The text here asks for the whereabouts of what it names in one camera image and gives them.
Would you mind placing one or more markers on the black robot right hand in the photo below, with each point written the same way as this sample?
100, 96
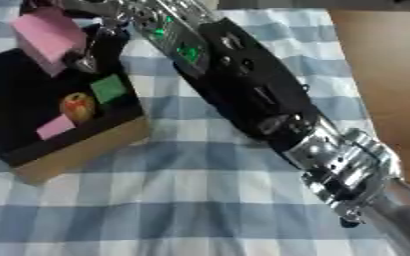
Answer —
106, 43

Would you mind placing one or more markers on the large pink block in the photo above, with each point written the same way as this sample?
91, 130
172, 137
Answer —
48, 36

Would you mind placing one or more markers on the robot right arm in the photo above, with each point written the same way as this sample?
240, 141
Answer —
255, 90

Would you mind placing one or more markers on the tan cardboard box black inside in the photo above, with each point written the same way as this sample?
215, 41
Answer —
22, 100

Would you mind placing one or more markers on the green block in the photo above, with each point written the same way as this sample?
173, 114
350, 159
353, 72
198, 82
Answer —
107, 88

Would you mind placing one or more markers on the red yellow toy fruit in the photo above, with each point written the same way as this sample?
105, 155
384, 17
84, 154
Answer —
78, 107

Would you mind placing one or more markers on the small pink block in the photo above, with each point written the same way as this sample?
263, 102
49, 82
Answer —
55, 127

